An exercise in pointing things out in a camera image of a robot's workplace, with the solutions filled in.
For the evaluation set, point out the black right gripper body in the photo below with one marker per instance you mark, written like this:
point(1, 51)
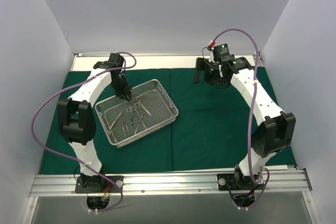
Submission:
point(205, 70)

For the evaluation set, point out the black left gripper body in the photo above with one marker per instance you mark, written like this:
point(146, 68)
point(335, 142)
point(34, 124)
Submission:
point(124, 93)

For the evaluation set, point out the steel surgical forceps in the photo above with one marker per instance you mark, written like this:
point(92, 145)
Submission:
point(135, 114)

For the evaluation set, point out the steel wire mesh tray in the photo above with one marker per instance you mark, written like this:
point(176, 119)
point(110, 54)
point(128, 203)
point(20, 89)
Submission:
point(150, 109)

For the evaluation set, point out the steel surgical scissors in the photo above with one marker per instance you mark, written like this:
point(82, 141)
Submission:
point(138, 101)

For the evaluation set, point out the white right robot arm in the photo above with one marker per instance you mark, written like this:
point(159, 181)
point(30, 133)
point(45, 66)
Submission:
point(270, 128)

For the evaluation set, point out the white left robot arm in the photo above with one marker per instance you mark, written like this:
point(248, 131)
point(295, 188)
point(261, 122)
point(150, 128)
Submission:
point(76, 121)

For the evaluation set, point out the steel tweezers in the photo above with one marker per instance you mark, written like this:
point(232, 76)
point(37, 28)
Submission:
point(115, 120)

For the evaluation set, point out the steel scalpel handle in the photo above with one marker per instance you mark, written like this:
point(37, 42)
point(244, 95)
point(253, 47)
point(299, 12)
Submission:
point(138, 126)

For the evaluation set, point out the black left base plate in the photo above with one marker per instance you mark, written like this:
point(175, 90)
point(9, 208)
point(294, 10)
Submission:
point(95, 184)

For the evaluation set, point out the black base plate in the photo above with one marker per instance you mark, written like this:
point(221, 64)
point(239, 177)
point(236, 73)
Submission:
point(231, 181)
point(95, 184)

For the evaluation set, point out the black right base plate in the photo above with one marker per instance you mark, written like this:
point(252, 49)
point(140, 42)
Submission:
point(231, 181)

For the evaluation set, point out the aluminium front frame rail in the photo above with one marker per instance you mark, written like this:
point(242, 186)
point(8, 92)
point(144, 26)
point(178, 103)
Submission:
point(281, 179)

